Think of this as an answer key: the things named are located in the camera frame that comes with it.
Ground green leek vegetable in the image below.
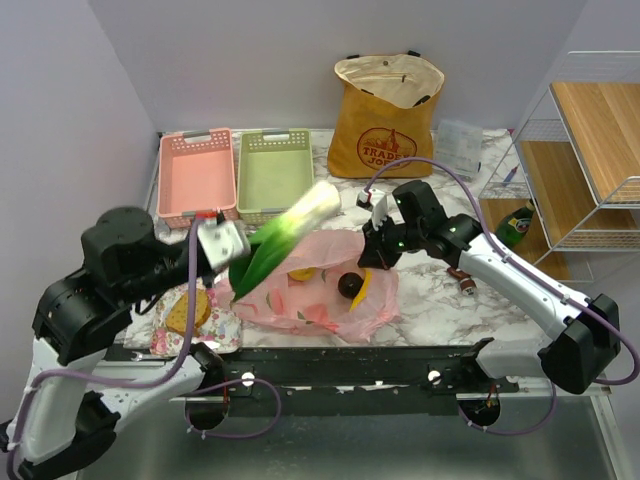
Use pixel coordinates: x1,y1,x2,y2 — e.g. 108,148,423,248
228,181,341,304

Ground purple cable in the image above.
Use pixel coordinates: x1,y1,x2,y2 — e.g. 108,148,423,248
362,156,640,437
4,214,284,480

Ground floral tray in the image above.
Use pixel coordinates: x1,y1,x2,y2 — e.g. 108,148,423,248
149,281,241,357

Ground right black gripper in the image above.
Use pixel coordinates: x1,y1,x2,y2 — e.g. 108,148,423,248
358,212,424,271

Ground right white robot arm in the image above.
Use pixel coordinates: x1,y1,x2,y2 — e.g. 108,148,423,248
357,180,620,394

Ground green plastic basket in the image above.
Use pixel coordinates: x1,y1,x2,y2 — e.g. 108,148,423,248
236,129,314,225

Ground yellow banana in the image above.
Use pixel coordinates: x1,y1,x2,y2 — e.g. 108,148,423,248
350,269,372,311

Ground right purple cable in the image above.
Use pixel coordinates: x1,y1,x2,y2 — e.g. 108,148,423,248
362,156,640,437

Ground dark brown round fruit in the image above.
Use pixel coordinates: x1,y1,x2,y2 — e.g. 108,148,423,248
337,272,364,300

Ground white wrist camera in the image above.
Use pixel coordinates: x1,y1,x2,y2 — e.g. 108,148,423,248
197,220,251,270
356,187,388,230

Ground bread slice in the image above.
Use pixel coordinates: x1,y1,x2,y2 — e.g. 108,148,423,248
165,288,211,335

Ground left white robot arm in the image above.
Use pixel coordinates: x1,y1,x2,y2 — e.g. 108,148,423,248
1,206,249,479

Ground blue pen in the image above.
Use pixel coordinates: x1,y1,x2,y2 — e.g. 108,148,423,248
501,165,520,187

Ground white wire wooden shelf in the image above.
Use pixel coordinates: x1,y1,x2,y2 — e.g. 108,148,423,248
479,50,639,285

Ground pink plastic grocery bag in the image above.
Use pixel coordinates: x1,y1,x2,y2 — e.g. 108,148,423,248
214,230,400,343

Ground black mounting rail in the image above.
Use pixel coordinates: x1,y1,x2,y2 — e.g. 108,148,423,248
182,346,517,423

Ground yellow lemon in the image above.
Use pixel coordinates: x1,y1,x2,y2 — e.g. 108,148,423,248
288,267,316,282

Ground yellow Trader Joe's tote bag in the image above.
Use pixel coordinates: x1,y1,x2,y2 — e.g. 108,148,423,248
327,51,445,179

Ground green glass bottle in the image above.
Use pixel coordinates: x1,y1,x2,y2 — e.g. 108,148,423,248
495,199,535,249

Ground clear plastic box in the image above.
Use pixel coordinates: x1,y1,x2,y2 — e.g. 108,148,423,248
434,120,483,181

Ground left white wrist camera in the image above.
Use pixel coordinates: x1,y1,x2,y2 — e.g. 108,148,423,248
197,220,251,270

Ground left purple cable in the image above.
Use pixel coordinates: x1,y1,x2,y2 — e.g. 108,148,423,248
4,214,284,480

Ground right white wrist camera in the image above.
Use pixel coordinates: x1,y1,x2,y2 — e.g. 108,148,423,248
356,187,388,230

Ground pink plastic basket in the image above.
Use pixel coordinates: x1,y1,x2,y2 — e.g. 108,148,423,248
157,128,238,229

